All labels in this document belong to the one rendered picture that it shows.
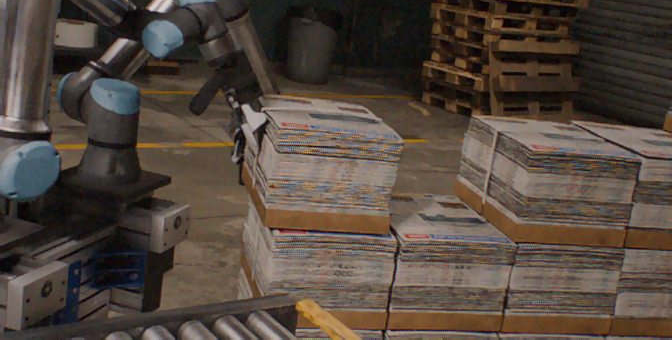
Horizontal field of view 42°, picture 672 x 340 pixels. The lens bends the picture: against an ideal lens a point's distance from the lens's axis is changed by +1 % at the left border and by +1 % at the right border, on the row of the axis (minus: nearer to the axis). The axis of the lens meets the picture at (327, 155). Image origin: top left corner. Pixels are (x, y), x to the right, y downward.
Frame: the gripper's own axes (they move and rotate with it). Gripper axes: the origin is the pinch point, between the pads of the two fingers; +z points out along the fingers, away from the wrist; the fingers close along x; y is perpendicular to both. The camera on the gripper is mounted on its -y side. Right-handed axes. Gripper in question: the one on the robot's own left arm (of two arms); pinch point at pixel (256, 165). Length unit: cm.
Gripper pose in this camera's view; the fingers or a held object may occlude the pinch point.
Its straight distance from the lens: 230.4
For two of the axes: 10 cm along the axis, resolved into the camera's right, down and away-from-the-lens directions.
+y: 1.4, -9.6, -2.4
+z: 2.4, 2.6, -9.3
